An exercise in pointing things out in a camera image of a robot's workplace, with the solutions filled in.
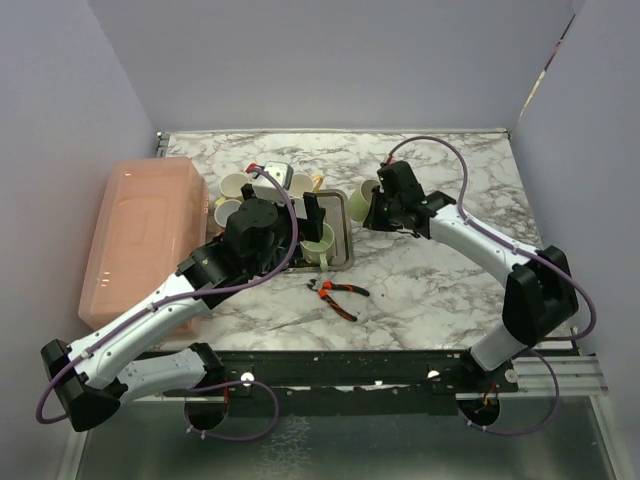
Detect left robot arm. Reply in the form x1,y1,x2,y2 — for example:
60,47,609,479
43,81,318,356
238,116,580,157
40,193,325,432

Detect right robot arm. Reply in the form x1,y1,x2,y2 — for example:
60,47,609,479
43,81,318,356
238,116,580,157
349,161,578,391

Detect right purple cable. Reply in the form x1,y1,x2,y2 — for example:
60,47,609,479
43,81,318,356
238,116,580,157
384,136,596,436

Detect purple cable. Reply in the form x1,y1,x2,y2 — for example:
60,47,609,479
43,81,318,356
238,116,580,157
384,136,596,436
35,167,301,442

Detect silver metal tray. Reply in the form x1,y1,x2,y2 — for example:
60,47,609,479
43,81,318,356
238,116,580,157
316,189,355,271

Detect yellow mug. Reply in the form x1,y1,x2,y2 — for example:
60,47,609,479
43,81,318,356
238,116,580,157
289,173,324,197

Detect blue mug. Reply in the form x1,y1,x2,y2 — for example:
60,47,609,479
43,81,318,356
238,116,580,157
290,197,306,219

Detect yellow-green faceted mug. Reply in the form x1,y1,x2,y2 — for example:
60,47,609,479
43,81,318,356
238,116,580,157
215,172,251,207

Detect pink plastic storage box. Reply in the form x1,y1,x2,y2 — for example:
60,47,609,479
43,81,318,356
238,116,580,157
78,157,209,330

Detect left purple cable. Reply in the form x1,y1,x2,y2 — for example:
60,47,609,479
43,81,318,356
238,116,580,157
35,167,301,442

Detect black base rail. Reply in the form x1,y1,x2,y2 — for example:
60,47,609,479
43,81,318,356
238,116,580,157
134,342,576,416

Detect aluminium frame rail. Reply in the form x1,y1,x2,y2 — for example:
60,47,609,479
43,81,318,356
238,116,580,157
513,356,608,397

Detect pale green mug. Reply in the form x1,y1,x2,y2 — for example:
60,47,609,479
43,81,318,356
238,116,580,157
300,223,335,272

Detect salmon pink mug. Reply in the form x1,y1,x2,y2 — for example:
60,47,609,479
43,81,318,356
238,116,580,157
214,199,242,230

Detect orange black pliers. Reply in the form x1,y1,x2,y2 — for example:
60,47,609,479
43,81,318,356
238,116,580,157
305,278,371,322

